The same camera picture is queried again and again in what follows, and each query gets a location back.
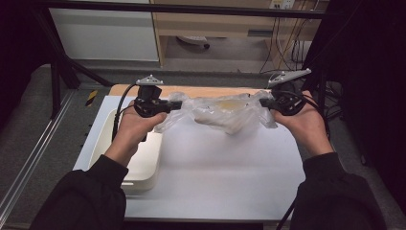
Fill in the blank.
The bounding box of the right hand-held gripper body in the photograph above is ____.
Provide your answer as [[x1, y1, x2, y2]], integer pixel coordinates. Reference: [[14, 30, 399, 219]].
[[267, 68, 312, 117]]

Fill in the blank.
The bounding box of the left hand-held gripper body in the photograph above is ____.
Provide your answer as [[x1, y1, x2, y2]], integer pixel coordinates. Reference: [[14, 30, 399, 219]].
[[133, 74, 169, 119]]

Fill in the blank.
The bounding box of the clear printed plastic bag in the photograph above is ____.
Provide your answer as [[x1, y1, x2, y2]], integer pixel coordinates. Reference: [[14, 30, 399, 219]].
[[153, 90, 279, 136]]

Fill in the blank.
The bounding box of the white plastic bin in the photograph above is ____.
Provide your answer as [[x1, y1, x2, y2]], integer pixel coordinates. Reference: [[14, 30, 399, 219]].
[[88, 108, 164, 196]]

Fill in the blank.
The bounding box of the person's right hand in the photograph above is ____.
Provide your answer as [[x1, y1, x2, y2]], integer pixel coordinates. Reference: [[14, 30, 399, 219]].
[[273, 90, 334, 158]]

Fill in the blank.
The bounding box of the person's left hand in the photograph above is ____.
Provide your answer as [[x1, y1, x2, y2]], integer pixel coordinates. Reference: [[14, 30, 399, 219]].
[[104, 103, 168, 167]]

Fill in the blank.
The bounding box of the black metal stand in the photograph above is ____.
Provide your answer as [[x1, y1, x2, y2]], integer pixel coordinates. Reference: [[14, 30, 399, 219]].
[[34, 9, 115, 120], [300, 61, 330, 124]]

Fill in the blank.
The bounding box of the yellow black tape marker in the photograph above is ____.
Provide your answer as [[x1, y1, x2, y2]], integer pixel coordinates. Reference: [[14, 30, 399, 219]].
[[84, 89, 100, 107]]

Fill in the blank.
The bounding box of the grey chair base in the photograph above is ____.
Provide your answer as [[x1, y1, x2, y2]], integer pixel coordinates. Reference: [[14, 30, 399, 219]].
[[176, 34, 212, 50]]

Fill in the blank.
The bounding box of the white board sheet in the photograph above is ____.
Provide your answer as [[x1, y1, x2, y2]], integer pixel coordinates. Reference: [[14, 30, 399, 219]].
[[72, 95, 306, 222]]

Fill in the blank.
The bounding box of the white cabinet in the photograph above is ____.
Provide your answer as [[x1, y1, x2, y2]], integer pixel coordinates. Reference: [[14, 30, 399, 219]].
[[49, 0, 160, 62]]

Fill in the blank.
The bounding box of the black curtain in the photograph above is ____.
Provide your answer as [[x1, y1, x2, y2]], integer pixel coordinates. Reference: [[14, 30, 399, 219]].
[[303, 0, 406, 219], [0, 0, 54, 127]]

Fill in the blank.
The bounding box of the light wooden desk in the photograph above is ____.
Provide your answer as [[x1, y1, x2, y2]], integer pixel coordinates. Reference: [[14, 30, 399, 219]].
[[149, 0, 329, 69]]

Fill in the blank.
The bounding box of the black metal crossbar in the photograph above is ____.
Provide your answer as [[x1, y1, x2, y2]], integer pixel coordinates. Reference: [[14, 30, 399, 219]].
[[37, 0, 327, 20]]

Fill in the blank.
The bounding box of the white power strip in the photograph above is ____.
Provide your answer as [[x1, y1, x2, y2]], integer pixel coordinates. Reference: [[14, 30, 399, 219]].
[[269, 0, 296, 11]]

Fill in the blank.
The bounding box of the left hand-held gripper cable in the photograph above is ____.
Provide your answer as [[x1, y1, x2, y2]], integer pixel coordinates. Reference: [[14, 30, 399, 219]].
[[111, 83, 139, 142]]

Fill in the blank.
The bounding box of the hand-held gripper cable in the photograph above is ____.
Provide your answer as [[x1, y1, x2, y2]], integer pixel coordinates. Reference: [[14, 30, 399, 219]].
[[274, 90, 331, 139], [111, 83, 139, 142]]

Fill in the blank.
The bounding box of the right hand-held gripper cable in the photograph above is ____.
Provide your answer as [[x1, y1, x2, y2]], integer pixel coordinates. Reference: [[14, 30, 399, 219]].
[[274, 90, 331, 139]]

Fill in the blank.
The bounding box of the bundle of hanging cables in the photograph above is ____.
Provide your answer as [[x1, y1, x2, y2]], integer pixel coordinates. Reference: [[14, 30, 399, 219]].
[[259, 13, 320, 90]]

